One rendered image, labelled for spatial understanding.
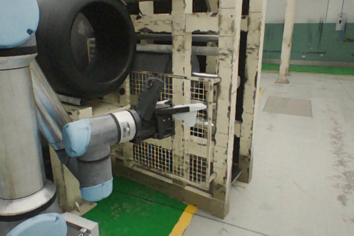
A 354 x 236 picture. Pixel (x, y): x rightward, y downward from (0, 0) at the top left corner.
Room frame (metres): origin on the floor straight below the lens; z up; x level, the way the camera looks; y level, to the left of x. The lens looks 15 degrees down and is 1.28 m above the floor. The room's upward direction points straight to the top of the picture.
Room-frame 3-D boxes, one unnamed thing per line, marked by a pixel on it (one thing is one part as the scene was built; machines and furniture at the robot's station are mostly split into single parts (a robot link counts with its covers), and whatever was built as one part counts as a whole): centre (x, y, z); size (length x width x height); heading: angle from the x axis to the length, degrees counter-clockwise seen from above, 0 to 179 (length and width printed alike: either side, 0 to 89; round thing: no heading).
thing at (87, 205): (1.67, 0.77, 0.02); 0.27 x 0.27 x 0.04; 57
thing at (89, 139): (0.56, 0.19, 1.04); 0.11 x 0.08 x 0.09; 130
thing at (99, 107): (1.54, 0.55, 0.80); 0.37 x 0.36 x 0.02; 147
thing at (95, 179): (0.57, 0.20, 0.94); 0.11 x 0.08 x 0.11; 40
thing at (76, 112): (1.43, 0.62, 0.83); 0.36 x 0.09 x 0.06; 57
